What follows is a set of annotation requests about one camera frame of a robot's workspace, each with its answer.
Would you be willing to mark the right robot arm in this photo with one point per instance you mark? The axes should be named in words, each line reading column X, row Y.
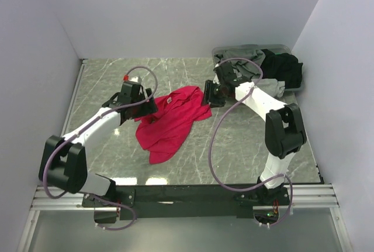
column 284, row 128

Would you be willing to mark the aluminium rail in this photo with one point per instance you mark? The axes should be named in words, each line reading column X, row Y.
column 300, row 196

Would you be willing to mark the black t-shirt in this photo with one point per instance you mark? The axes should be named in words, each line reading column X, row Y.
column 282, row 67

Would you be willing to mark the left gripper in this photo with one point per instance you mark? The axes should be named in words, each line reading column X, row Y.
column 149, row 107

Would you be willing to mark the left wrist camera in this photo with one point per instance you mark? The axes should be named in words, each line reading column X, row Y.
column 136, row 79

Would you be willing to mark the grey plastic bin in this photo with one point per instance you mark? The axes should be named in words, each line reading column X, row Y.
column 277, row 49

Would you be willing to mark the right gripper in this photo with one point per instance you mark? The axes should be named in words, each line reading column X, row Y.
column 208, row 97

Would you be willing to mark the light grey t-shirt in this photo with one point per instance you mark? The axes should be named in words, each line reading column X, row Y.
column 272, row 87

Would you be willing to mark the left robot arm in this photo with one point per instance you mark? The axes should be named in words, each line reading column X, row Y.
column 64, row 164

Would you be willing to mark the red t-shirt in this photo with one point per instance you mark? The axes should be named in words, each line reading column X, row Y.
column 164, row 132

